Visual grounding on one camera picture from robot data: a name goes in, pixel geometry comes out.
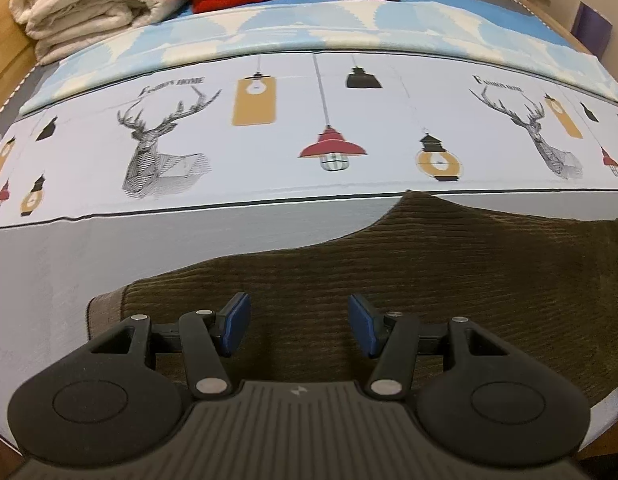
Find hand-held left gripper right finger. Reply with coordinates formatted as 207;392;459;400
347;293;527;402

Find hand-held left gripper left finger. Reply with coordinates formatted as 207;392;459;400
72;291;253;401

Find brown corduroy pants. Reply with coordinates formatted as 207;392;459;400
84;190;618;411

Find deer and lamp printed bedsheet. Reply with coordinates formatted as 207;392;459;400
0;50;618;453

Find blue and white patterned cloth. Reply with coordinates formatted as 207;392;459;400
19;0;618;116

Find white folded blanket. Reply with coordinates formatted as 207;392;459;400
9;0;196;66

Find purple box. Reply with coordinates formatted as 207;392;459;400
574;2;614;59

